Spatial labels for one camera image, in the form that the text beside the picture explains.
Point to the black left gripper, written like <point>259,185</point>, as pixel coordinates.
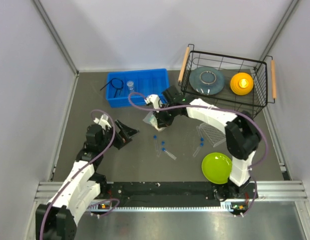
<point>122,139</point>

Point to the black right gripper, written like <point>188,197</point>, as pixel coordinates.
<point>162,121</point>

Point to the clear plastic bag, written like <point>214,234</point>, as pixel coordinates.
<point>151,120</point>

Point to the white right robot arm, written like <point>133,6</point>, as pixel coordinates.
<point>242,134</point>

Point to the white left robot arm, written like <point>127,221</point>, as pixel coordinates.
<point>59,217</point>

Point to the blue plastic bin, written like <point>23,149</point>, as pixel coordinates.
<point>147,82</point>

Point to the clear test tube rack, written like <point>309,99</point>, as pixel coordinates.
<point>207,132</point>

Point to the blue-grey ceramic plate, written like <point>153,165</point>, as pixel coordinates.
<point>207,80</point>

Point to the lime green plate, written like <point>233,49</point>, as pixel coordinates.
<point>216,167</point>

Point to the orange collapsible funnel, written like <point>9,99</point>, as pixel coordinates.
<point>241,83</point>

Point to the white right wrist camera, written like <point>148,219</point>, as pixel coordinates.
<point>154,101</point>

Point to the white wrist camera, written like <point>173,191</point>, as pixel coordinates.
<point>154,101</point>
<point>103,121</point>

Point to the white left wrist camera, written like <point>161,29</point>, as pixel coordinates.
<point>103,121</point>

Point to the black ring stand clamp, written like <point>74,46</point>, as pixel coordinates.
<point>115,83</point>

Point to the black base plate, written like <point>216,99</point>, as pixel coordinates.
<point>120,190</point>

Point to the black wire basket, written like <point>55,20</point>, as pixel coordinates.
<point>252,103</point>

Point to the grey slotted cable duct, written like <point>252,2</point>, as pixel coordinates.
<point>191,203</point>

